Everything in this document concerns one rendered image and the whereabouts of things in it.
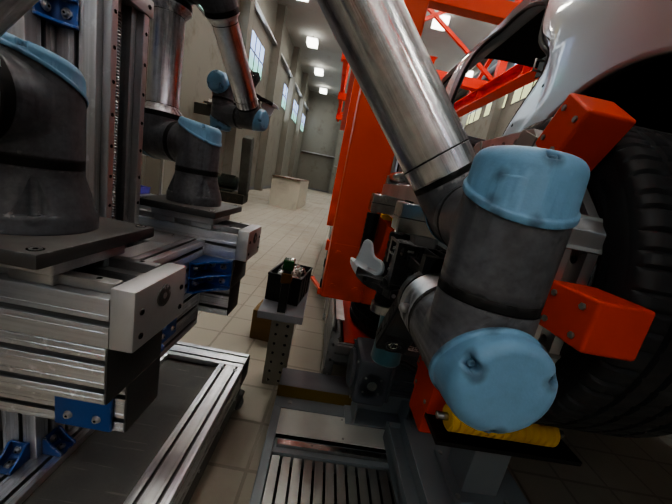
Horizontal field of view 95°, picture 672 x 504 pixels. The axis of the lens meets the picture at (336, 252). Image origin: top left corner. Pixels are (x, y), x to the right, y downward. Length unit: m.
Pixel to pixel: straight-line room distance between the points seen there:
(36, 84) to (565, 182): 0.55
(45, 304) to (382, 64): 0.51
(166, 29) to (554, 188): 1.03
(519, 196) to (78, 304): 0.51
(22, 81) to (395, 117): 0.43
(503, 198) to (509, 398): 0.13
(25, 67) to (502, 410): 0.59
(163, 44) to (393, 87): 0.84
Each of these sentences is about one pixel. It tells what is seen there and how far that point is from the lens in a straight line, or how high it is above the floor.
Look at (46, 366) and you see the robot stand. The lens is 0.60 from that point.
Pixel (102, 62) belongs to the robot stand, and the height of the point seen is 1.09.
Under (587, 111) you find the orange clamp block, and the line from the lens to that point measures 0.60.
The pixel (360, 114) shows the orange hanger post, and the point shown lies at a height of 1.19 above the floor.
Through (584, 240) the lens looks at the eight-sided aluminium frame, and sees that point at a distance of 0.57.
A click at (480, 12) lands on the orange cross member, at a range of 3.64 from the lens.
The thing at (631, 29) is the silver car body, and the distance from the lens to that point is 1.01.
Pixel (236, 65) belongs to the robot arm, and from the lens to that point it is 1.14.
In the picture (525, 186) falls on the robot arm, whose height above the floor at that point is 0.98.
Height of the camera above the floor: 0.96
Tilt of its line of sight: 13 degrees down
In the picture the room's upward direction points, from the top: 11 degrees clockwise
